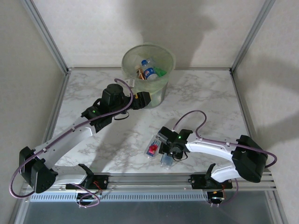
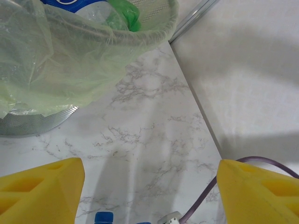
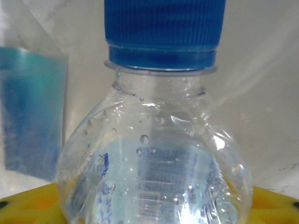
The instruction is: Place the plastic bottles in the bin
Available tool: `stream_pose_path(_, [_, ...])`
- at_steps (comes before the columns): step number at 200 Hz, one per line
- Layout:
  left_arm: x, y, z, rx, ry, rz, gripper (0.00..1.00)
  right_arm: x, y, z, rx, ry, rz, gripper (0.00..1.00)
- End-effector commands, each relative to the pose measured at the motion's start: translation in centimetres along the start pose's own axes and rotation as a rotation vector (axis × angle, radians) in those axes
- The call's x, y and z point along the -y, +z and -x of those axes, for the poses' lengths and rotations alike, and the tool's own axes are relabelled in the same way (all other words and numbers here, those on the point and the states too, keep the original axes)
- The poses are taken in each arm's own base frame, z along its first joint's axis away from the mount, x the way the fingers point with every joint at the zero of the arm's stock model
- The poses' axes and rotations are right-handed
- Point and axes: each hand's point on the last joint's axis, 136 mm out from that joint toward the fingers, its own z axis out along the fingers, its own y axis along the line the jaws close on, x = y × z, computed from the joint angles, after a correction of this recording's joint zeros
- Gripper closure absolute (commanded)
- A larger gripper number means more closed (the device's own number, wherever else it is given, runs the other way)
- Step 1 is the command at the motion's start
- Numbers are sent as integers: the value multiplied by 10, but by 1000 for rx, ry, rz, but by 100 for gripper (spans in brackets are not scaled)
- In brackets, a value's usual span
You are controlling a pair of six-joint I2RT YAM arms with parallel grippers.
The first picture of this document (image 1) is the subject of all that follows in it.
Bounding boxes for clear bottle pale blue label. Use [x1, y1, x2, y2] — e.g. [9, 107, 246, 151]
[160, 153, 175, 171]

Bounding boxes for copper brown plastic bottle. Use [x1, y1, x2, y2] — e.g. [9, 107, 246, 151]
[135, 64, 147, 80]

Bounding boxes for clear bottle dark blue label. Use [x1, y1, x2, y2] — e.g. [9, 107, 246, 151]
[141, 59, 159, 81]

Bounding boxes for translucent green waste bin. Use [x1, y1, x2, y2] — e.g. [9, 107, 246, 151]
[121, 43, 176, 110]

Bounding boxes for clear bottle red flower label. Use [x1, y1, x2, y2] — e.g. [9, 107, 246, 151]
[144, 134, 162, 161]

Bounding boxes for small circuit board green light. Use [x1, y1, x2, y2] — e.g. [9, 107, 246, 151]
[207, 190, 225, 202]

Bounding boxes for right thin black wire loop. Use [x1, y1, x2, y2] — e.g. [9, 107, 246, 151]
[172, 151, 188, 162]

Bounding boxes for thin black wire loop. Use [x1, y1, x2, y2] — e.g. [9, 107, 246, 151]
[172, 151, 188, 162]
[114, 111, 129, 121]

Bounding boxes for left thin black wire loop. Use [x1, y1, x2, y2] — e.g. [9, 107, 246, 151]
[114, 111, 129, 121]

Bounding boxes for wide aluminium mounting rail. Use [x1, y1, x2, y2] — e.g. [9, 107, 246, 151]
[22, 172, 278, 195]

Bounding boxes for aluminium table side rail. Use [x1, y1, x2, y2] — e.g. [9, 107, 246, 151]
[230, 70, 289, 224]
[43, 70, 72, 143]

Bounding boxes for slotted grey cable duct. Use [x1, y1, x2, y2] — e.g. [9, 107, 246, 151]
[30, 192, 209, 203]

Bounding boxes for short aluminium table edge rail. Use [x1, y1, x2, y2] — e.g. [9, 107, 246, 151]
[67, 67, 232, 71]

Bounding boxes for small red black wires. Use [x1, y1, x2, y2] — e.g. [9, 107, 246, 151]
[92, 181, 104, 196]

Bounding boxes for aluminium frame post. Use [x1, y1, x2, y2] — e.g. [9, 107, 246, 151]
[229, 0, 277, 73]
[22, 0, 70, 73]

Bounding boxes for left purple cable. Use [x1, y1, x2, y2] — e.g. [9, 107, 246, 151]
[8, 78, 134, 208]

